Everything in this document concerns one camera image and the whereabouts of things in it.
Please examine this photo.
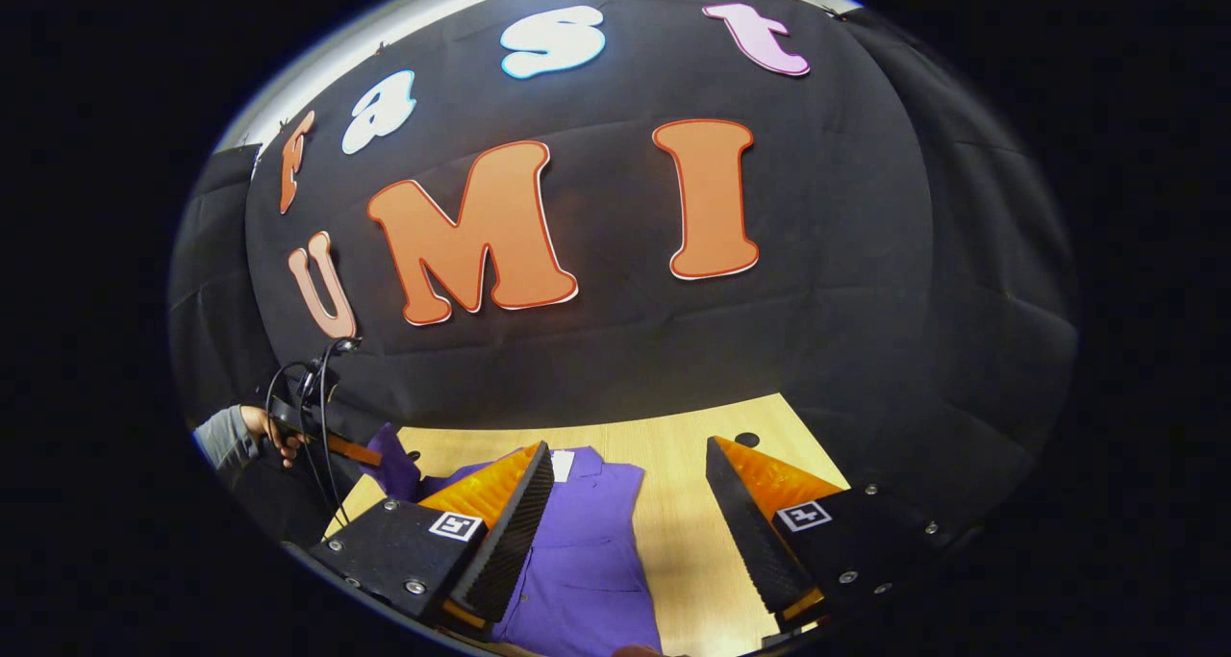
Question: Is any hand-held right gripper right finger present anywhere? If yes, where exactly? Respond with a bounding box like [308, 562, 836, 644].
[705, 436, 963, 635]

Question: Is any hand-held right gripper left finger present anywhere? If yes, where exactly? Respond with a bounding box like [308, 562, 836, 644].
[308, 441, 557, 631]

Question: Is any purple button shirt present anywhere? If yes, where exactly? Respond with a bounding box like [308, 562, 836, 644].
[364, 423, 665, 657]

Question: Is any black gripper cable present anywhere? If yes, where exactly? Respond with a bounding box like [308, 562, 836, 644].
[263, 340, 355, 533]

